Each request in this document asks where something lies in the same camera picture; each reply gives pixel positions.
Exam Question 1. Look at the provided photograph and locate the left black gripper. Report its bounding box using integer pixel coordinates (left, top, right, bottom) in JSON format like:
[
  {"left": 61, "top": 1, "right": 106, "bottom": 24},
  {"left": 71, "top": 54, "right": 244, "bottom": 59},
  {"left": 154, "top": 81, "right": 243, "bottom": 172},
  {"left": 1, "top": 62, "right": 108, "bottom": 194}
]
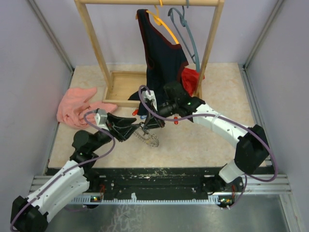
[{"left": 90, "top": 112, "right": 140, "bottom": 152}]

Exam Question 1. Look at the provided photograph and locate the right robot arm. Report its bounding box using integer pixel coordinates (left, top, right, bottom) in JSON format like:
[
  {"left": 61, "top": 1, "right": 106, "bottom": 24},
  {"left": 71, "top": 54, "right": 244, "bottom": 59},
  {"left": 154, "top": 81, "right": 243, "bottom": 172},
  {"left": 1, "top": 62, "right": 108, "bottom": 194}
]
[{"left": 138, "top": 82, "right": 271, "bottom": 191}]

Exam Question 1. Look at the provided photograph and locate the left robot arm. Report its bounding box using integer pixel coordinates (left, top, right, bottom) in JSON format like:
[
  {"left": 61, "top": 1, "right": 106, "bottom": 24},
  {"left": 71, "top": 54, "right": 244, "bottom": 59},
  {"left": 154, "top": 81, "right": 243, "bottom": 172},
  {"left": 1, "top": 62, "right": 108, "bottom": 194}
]
[{"left": 10, "top": 109, "right": 139, "bottom": 232}]

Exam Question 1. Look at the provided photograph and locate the red key tag left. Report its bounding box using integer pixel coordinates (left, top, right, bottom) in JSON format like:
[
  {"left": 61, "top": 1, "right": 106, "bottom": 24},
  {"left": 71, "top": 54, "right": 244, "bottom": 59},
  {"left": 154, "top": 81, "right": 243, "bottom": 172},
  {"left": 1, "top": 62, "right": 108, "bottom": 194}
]
[{"left": 132, "top": 109, "right": 139, "bottom": 116}]

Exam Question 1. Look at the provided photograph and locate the red key tag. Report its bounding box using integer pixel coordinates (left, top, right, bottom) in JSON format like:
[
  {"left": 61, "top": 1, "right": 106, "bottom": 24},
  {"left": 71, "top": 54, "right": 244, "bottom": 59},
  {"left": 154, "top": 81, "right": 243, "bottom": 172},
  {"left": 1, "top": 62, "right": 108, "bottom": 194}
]
[
  {"left": 174, "top": 116, "right": 179, "bottom": 125},
  {"left": 132, "top": 109, "right": 139, "bottom": 116}
]

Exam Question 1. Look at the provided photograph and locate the red key tag right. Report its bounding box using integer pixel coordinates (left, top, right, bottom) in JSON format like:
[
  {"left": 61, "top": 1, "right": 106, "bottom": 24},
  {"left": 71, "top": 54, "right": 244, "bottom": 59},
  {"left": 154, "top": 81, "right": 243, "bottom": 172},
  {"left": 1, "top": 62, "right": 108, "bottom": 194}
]
[{"left": 174, "top": 116, "right": 179, "bottom": 125}]

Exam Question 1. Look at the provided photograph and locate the wooden clothes rack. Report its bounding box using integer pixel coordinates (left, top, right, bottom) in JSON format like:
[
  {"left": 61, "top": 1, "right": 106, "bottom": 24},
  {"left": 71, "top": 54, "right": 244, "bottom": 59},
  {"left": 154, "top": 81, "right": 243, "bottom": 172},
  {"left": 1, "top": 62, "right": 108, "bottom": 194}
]
[{"left": 75, "top": 0, "right": 225, "bottom": 107}]

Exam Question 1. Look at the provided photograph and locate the pink cloth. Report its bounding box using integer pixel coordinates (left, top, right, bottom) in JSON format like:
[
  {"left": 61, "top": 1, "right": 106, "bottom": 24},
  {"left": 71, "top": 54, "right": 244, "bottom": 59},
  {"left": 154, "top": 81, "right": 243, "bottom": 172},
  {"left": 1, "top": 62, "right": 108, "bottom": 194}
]
[{"left": 56, "top": 87, "right": 118, "bottom": 129}]

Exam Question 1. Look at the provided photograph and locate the red cloth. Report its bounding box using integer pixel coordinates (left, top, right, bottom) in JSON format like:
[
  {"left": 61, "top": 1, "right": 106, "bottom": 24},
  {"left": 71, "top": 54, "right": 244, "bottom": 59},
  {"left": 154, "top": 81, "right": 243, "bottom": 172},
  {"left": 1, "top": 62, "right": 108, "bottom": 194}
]
[{"left": 181, "top": 68, "right": 200, "bottom": 97}]

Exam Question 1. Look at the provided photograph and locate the dark navy vest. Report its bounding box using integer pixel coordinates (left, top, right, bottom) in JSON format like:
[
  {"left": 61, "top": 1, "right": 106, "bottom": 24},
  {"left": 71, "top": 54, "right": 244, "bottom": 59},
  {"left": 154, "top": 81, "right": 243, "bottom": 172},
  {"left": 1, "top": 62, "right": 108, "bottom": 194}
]
[{"left": 137, "top": 9, "right": 188, "bottom": 106}]

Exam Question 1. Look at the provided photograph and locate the yellow hanger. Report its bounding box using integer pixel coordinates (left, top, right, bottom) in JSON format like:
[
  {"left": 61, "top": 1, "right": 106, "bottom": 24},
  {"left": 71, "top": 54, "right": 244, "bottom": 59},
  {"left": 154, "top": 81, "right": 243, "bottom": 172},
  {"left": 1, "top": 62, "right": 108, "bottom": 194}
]
[{"left": 145, "top": 5, "right": 179, "bottom": 44}]

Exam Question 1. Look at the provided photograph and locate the grey-blue hanger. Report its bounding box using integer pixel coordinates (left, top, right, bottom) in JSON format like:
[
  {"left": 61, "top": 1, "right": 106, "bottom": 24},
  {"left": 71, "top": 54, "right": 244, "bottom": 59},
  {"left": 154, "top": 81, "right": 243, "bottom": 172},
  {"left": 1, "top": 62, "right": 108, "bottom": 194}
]
[{"left": 168, "top": 0, "right": 200, "bottom": 72}]

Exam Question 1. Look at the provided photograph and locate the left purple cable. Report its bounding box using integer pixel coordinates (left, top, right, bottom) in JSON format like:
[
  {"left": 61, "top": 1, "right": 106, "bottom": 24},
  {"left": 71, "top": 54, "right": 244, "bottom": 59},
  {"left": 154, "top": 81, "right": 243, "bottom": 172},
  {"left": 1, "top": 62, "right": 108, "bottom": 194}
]
[{"left": 9, "top": 111, "right": 116, "bottom": 232}]

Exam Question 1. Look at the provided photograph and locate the purple cable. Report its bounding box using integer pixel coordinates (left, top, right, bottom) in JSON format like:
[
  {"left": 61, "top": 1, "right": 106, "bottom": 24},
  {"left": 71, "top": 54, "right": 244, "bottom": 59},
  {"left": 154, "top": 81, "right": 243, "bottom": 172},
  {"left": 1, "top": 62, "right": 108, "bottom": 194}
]
[
  {"left": 138, "top": 85, "right": 279, "bottom": 210},
  {"left": 9, "top": 111, "right": 116, "bottom": 232}
]

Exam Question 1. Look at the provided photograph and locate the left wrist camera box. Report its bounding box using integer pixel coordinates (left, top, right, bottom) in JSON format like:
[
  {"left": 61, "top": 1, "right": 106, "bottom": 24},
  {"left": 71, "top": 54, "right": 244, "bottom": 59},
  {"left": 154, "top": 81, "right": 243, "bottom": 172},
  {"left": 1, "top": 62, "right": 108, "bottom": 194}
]
[{"left": 94, "top": 109, "right": 108, "bottom": 127}]

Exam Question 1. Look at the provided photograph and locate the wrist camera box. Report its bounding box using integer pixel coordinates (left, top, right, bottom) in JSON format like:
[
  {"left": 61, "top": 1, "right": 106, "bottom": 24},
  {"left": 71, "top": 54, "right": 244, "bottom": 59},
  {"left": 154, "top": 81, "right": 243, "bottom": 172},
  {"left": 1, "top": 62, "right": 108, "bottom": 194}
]
[
  {"left": 94, "top": 109, "right": 108, "bottom": 127},
  {"left": 141, "top": 90, "right": 157, "bottom": 111}
]

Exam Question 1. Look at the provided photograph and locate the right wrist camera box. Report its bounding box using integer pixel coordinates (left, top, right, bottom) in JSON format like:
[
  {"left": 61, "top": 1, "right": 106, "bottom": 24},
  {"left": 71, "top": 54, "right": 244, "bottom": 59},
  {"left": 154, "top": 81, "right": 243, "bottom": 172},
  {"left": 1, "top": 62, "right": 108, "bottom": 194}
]
[{"left": 141, "top": 90, "right": 157, "bottom": 111}]

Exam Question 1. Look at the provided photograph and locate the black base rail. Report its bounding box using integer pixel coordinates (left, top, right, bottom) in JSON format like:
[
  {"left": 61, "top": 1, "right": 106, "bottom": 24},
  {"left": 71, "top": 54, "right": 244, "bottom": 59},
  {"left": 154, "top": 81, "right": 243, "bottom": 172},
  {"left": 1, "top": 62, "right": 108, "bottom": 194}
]
[{"left": 45, "top": 166, "right": 244, "bottom": 201}]

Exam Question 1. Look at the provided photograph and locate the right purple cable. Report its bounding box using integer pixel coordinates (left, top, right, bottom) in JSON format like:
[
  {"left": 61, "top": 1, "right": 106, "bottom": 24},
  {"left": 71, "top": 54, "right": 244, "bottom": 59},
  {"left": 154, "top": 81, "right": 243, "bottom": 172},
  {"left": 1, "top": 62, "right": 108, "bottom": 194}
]
[{"left": 138, "top": 85, "right": 279, "bottom": 210}]

